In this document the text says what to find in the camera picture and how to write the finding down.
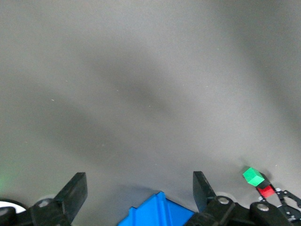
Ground small red cube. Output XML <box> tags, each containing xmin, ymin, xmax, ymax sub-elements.
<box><xmin>257</xmin><ymin>185</ymin><xmax>276</xmax><ymax>198</ymax></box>

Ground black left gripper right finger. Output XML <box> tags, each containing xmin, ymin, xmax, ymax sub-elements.
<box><xmin>184</xmin><ymin>170</ymin><xmax>293</xmax><ymax>226</ymax></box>

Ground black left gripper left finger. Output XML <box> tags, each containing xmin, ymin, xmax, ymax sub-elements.
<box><xmin>0</xmin><ymin>172</ymin><xmax>88</xmax><ymax>226</ymax></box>

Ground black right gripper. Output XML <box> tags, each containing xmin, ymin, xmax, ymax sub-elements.
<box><xmin>257</xmin><ymin>187</ymin><xmax>301</xmax><ymax>223</ymax></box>

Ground blue plastic storage bin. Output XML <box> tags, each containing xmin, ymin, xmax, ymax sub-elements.
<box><xmin>117</xmin><ymin>191</ymin><xmax>196</xmax><ymax>226</ymax></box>

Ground small green cube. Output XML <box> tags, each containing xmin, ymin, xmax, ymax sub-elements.
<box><xmin>242</xmin><ymin>166</ymin><xmax>265</xmax><ymax>187</ymax></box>

